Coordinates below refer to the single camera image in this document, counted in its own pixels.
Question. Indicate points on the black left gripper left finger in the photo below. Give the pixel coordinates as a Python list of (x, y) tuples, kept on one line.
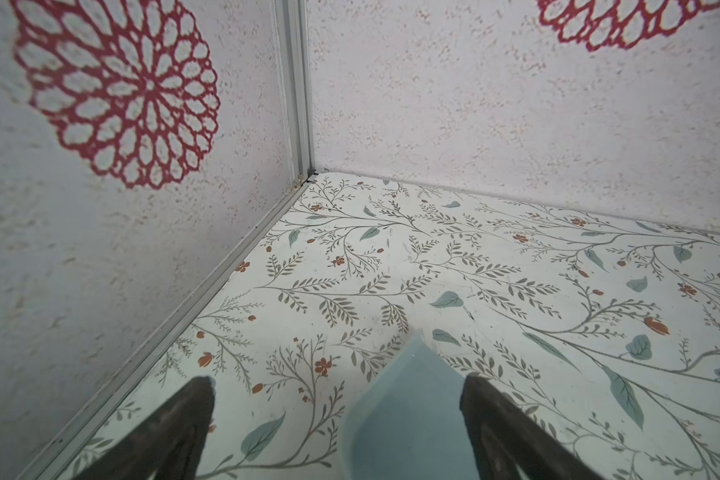
[(168, 444)]

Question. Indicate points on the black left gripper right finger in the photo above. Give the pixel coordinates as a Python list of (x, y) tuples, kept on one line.
[(507, 444)]

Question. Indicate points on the light blue plastic dustpan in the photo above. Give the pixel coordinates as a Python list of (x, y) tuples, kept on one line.
[(407, 424)]

